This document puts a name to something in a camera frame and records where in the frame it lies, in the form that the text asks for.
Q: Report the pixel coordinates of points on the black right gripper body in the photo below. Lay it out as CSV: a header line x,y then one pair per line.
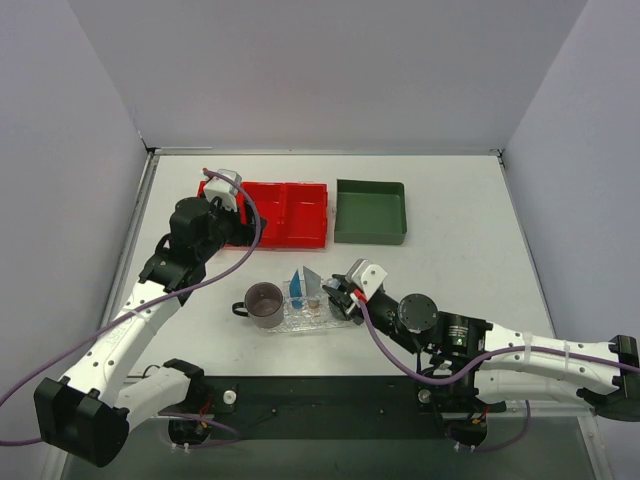
x,y
343,302

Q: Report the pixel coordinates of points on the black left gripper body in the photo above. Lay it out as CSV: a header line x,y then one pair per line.
x,y
245,226

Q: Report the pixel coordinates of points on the dark green mug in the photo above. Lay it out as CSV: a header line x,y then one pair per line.
x,y
341,304

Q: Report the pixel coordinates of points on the clear textured holder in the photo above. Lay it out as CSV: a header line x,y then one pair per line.
x,y
306,317

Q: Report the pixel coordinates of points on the mauve mug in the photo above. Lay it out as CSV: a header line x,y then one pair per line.
x,y
263,303

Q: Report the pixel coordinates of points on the blue toothpaste tube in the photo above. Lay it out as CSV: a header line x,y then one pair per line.
x,y
295,291

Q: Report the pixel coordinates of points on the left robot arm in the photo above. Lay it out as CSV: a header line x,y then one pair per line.
x,y
84,412

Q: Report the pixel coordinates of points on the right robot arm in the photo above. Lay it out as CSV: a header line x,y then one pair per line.
x,y
467,363

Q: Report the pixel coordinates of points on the clear textured oval tray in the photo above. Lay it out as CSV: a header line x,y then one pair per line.
x,y
286,327

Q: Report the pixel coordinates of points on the red compartment bin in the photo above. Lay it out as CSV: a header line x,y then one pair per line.
x,y
295,214

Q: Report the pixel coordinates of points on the green plastic bin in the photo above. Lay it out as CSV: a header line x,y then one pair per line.
x,y
370,213

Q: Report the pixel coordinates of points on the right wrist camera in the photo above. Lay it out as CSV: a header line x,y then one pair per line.
x,y
365,279

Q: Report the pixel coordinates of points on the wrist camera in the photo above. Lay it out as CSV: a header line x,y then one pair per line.
x,y
365,279
222,184

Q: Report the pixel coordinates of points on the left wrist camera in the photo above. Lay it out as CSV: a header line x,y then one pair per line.
x,y
222,184

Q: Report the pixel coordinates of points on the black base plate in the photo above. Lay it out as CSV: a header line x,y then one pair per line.
x,y
221,408

